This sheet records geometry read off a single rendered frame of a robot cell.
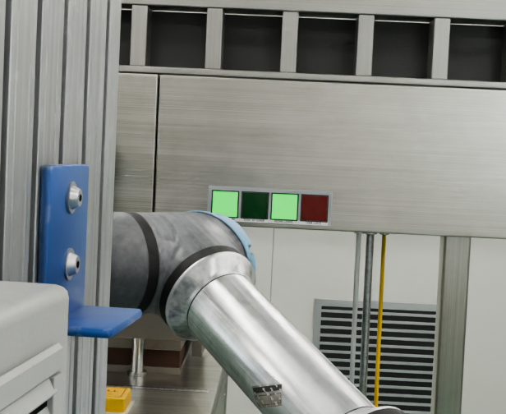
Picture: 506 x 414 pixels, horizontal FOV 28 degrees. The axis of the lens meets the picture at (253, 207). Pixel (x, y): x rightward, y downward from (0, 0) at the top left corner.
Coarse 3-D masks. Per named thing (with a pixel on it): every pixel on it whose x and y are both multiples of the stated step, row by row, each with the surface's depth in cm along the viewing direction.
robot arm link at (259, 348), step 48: (192, 240) 114; (240, 240) 119; (192, 288) 111; (240, 288) 110; (192, 336) 115; (240, 336) 105; (288, 336) 103; (240, 384) 105; (288, 384) 99; (336, 384) 98
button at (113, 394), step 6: (108, 390) 155; (114, 390) 155; (120, 390) 155; (126, 390) 155; (108, 396) 151; (114, 396) 151; (120, 396) 151; (126, 396) 153; (108, 402) 150; (114, 402) 150; (120, 402) 150; (126, 402) 153; (108, 408) 150; (114, 408) 150; (120, 408) 150
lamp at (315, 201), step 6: (306, 198) 207; (312, 198) 207; (318, 198) 207; (324, 198) 207; (306, 204) 207; (312, 204) 207; (318, 204) 207; (324, 204) 207; (306, 210) 207; (312, 210) 207; (318, 210) 207; (324, 210) 207; (306, 216) 207; (312, 216) 207; (318, 216) 207; (324, 216) 207
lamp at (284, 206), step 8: (280, 200) 207; (288, 200) 207; (296, 200) 207; (272, 208) 207; (280, 208) 207; (288, 208) 207; (296, 208) 207; (272, 216) 207; (280, 216) 207; (288, 216) 207; (296, 216) 207
